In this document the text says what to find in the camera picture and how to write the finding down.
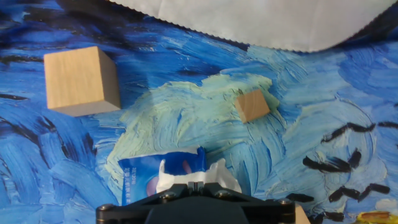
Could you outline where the large wooden cube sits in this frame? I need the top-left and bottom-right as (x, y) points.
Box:
(43, 45), (122, 118)

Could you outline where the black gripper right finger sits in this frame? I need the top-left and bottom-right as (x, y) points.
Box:
(195, 182), (296, 224)

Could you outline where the white paper napkin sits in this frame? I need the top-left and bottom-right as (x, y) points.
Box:
(155, 157), (243, 194)

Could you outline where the blue tissue pack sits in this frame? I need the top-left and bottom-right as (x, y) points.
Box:
(118, 146), (208, 206)

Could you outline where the small wooden cube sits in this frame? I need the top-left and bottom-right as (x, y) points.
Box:
(294, 203), (312, 224)
(234, 89), (271, 124)

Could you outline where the Van Gogh print tablecloth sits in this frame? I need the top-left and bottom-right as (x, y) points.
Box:
(0, 0), (398, 224)

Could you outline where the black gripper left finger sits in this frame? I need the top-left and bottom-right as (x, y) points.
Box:
(95, 182), (198, 224)

